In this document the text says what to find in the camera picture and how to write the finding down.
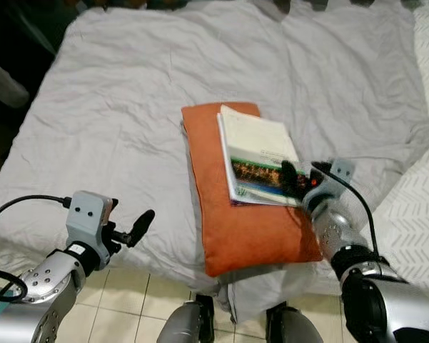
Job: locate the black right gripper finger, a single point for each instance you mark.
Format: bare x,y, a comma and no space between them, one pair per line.
289,179

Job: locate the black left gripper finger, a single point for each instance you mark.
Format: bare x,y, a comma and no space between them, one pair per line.
141,227

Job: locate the white book with landscape cover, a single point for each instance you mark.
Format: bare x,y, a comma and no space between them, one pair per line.
253,139

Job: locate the orange pillow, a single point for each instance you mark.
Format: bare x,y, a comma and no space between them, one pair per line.
243,236

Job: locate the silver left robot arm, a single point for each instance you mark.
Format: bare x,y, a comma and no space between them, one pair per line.
46,282

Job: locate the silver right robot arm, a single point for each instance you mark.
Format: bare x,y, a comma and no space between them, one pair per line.
385,307

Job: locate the white patterned mattress sheet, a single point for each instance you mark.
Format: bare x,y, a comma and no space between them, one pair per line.
414,214

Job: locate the silver left robot leg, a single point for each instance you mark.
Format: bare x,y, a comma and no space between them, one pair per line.
185,325

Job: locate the silver robot leg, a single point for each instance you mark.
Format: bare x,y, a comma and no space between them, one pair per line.
185,325
293,327

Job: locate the grey wrinkled duvet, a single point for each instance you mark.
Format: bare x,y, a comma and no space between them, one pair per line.
128,107

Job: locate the silver right robot leg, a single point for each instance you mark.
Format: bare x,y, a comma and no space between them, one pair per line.
293,327

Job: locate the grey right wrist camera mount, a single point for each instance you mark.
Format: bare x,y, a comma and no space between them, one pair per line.
341,171

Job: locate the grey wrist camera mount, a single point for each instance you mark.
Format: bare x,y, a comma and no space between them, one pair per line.
341,171
86,214

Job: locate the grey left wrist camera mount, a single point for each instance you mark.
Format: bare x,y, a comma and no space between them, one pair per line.
86,214

